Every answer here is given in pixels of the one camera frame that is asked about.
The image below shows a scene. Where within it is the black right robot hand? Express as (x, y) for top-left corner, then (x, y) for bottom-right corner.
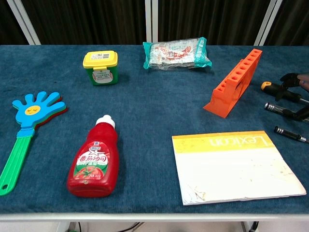
(275, 72), (309, 123)

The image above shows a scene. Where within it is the orange-capped black screwdriver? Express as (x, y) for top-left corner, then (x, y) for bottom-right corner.
(260, 81), (309, 104)

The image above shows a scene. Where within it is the silver-capped black screwdriver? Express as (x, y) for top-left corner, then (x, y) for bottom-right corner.
(264, 101), (300, 119)

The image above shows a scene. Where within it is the small black precision screwdriver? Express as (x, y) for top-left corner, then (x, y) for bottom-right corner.
(274, 126), (309, 144)

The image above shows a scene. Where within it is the blue hand clapper toy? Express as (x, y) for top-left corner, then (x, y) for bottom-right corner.
(0, 91), (69, 196)

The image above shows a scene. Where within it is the yellow white Lexicon book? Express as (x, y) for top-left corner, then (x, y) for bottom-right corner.
(171, 130), (307, 206)

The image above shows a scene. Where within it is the teal snack packet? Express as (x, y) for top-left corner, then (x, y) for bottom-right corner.
(142, 36), (212, 71)

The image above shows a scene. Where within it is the blue table cloth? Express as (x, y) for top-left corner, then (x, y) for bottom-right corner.
(0, 45), (309, 215)

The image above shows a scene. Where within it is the yellow-lidded green container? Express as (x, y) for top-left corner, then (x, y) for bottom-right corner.
(83, 50), (120, 87)

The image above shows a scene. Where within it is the black pleated curtain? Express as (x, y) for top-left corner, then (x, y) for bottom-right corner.
(0, 0), (309, 46)

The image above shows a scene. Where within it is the red ketchup bottle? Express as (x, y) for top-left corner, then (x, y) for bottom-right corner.
(67, 115), (120, 198)

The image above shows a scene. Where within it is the white metal frame post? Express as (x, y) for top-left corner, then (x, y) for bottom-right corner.
(253, 0), (283, 46)
(144, 0), (159, 43)
(6, 0), (42, 46)

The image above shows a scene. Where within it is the orange tool holder rack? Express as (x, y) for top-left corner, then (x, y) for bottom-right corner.
(203, 48), (263, 119)

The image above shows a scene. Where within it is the black curved cable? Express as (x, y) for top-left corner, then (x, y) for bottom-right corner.
(119, 221), (145, 232)

